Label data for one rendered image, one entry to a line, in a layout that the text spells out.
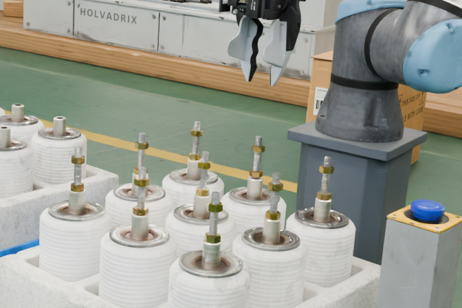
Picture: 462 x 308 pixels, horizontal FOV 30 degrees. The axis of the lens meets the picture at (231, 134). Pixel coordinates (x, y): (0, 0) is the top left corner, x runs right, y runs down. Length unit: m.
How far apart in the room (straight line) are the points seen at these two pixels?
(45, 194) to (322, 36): 1.87
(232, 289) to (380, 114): 0.55
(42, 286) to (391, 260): 0.44
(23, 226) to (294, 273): 0.53
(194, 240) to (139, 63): 2.34
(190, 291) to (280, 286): 0.14
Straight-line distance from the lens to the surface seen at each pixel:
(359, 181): 1.44
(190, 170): 1.32
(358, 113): 1.44
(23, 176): 1.46
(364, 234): 1.47
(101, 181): 1.54
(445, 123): 2.87
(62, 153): 1.51
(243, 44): 1.21
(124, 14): 3.57
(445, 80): 1.34
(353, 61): 1.43
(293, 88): 3.08
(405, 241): 1.05
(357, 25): 1.42
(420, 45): 1.31
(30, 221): 1.45
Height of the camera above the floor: 0.65
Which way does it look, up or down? 15 degrees down
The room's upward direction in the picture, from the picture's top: 4 degrees clockwise
